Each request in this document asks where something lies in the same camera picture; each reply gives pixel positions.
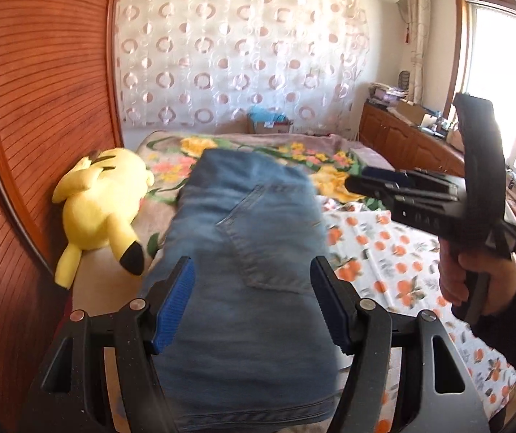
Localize wooden cabinet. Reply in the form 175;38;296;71
358;101;516;235

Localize wooden slatted panel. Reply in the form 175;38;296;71
0;0;125;433

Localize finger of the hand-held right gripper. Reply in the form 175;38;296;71
344;176;409;206
361;165;421;187

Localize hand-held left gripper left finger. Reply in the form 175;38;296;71
18;255;196;433

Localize person's right hand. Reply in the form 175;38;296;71
438;239;516;325

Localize yellow plush toy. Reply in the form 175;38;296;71
51;146;155;289

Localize stack of papers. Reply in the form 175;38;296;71
368;82;407;104

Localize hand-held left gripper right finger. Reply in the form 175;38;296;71
309;255;493;433

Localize open cardboard box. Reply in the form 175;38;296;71
395;99;425;124

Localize pink floral blanket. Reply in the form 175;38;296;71
73;131;389;280

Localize cardboard box with label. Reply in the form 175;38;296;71
246;117;295;135

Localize orange fruit print blanket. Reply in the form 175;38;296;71
316;196;516;433

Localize light blue denim pants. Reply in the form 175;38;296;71
143;148;353;427

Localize circle pattern sheer curtain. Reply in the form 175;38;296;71
116;0;371;134

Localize floral window curtain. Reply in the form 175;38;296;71
404;0;432;104

